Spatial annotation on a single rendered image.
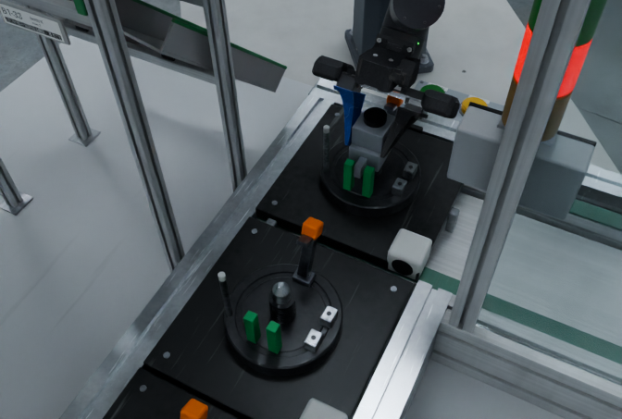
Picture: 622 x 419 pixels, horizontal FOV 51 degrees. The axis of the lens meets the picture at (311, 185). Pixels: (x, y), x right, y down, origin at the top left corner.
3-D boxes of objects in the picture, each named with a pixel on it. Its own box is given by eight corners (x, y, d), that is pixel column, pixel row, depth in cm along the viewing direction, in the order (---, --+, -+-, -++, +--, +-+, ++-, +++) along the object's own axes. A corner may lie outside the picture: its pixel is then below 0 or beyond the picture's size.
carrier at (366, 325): (250, 224, 90) (242, 163, 81) (413, 291, 83) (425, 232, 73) (144, 371, 76) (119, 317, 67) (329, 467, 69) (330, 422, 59)
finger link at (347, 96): (346, 88, 88) (332, 84, 82) (370, 96, 87) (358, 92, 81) (330, 137, 89) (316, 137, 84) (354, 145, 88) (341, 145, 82)
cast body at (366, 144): (366, 132, 91) (369, 94, 86) (396, 142, 90) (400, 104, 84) (341, 172, 86) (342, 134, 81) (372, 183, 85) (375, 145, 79)
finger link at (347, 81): (346, 72, 86) (337, 69, 83) (411, 92, 83) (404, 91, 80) (342, 87, 87) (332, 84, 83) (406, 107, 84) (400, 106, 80)
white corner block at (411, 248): (397, 244, 88) (400, 226, 84) (429, 256, 86) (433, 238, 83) (384, 270, 85) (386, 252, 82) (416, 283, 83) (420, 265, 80)
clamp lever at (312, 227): (300, 267, 80) (309, 215, 76) (314, 273, 79) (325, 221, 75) (286, 281, 77) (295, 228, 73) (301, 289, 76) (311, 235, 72)
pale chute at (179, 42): (214, 62, 108) (225, 36, 107) (276, 92, 103) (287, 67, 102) (88, 16, 83) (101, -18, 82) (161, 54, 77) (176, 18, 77)
